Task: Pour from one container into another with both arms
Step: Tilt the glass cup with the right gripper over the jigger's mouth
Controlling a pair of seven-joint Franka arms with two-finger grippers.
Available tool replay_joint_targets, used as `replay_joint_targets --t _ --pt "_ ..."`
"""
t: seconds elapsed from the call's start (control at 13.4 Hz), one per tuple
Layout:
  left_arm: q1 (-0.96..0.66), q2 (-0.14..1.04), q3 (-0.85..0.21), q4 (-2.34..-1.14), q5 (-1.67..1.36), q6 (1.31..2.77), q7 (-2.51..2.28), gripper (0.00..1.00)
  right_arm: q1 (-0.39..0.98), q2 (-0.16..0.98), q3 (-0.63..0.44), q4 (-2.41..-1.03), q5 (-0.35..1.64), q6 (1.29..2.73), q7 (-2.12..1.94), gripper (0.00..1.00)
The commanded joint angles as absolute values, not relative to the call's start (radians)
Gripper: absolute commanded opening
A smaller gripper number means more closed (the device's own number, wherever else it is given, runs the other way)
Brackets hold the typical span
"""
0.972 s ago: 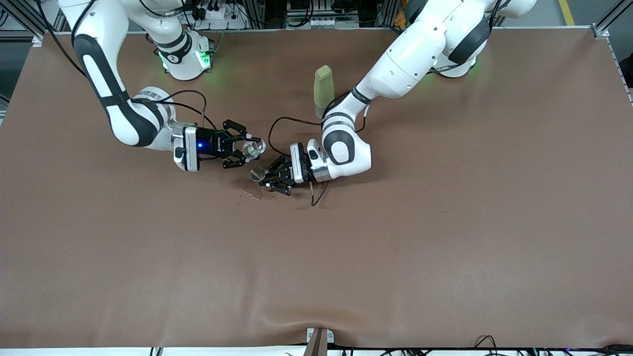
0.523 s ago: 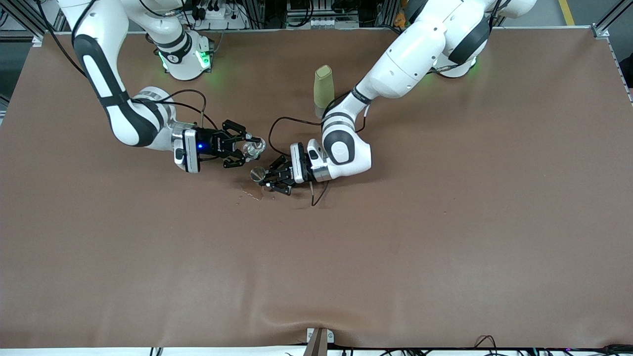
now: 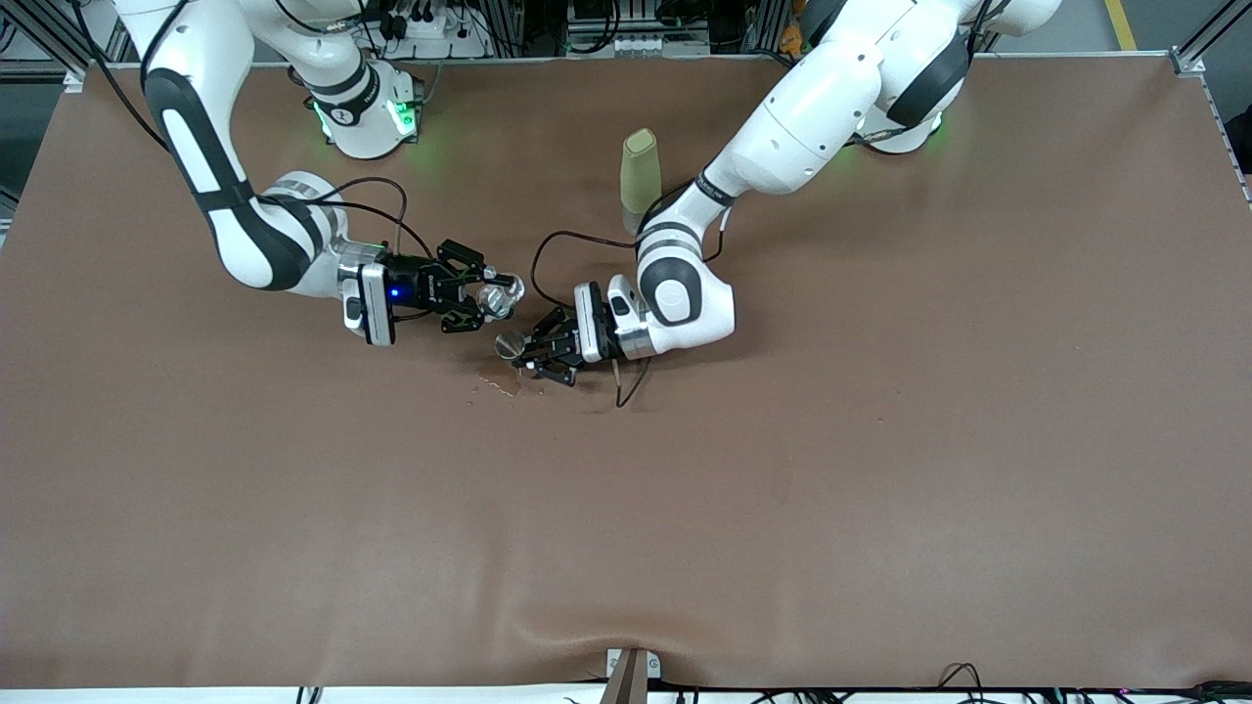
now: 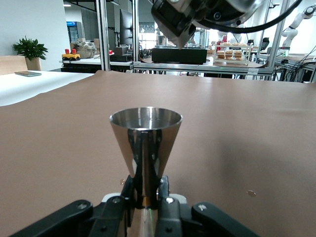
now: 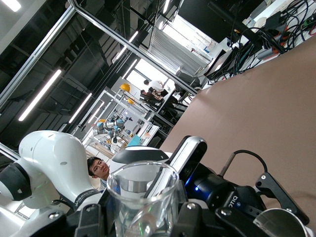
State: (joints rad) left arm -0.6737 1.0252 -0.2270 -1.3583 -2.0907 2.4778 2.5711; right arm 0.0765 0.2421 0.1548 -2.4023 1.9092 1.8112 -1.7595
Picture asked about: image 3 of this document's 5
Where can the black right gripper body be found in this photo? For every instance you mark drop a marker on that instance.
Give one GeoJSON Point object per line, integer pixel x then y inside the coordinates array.
{"type": "Point", "coordinates": [418, 286]}

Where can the metal table clamp bracket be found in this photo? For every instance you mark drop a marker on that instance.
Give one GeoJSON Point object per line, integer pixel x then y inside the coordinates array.
{"type": "Point", "coordinates": [633, 670]}

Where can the orange snack bag pile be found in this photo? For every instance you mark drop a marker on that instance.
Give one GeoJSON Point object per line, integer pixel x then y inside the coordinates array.
{"type": "Point", "coordinates": [790, 39]}

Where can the aluminium frame rail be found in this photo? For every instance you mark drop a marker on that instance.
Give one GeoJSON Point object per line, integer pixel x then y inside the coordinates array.
{"type": "Point", "coordinates": [73, 80]}
{"type": "Point", "coordinates": [1188, 61]}

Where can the steel double jigger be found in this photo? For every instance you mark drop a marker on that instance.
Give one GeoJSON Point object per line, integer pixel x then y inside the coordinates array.
{"type": "Point", "coordinates": [509, 344]}

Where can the olive sleeved shaker bottle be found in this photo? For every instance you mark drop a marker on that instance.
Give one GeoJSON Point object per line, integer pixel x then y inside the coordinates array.
{"type": "Point", "coordinates": [641, 166]}

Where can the brown liquid spill puddle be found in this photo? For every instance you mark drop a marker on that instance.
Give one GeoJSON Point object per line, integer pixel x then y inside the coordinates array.
{"type": "Point", "coordinates": [499, 388]}

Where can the clear glass measuring cup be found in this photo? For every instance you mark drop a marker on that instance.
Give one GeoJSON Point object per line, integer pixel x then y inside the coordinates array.
{"type": "Point", "coordinates": [499, 296]}

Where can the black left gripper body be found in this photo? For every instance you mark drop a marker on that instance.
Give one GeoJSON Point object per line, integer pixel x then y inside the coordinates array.
{"type": "Point", "coordinates": [564, 345]}

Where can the brown table mat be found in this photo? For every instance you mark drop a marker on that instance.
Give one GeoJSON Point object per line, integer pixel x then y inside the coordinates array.
{"type": "Point", "coordinates": [782, 538]}

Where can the white power strip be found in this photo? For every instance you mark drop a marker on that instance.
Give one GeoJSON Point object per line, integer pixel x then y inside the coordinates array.
{"type": "Point", "coordinates": [440, 39]}

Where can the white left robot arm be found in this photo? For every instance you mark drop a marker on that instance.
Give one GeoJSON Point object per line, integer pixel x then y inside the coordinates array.
{"type": "Point", "coordinates": [812, 117]}

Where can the white terminal block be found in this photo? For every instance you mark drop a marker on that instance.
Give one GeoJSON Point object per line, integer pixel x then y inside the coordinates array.
{"type": "Point", "coordinates": [636, 44]}

